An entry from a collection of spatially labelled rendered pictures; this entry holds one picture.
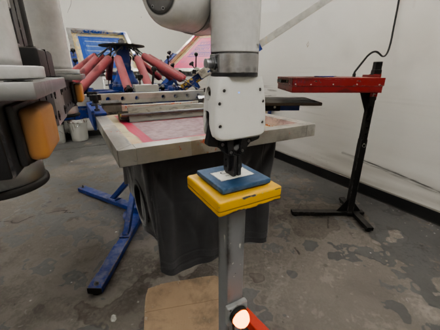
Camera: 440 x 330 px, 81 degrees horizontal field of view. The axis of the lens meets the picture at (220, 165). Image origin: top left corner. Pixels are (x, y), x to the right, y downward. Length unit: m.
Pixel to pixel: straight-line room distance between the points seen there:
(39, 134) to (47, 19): 0.46
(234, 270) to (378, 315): 1.19
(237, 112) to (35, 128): 0.27
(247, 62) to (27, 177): 0.30
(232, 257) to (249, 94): 0.31
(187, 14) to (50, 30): 0.36
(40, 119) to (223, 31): 0.26
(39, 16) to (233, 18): 0.42
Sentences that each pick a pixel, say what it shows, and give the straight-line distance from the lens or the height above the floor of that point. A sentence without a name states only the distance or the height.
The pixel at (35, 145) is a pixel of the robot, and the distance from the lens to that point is 0.25.
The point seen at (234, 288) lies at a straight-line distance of 0.60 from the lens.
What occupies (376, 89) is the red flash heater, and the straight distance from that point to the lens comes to 1.93.
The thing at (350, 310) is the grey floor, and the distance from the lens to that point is 1.64.
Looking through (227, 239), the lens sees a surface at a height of 0.84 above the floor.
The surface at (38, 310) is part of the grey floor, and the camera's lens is 1.76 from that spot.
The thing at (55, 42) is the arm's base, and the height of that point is 1.20.
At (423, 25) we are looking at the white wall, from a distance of 2.62.
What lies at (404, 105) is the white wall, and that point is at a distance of 2.62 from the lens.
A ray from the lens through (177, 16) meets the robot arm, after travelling 0.40.
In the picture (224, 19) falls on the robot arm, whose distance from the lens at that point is 0.41.
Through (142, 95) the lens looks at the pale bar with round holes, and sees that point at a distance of 1.40.
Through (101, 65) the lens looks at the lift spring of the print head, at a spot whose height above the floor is 1.17.
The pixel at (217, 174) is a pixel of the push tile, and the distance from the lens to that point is 0.47.
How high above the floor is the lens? 1.14
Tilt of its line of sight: 20 degrees down
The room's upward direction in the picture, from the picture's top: straight up
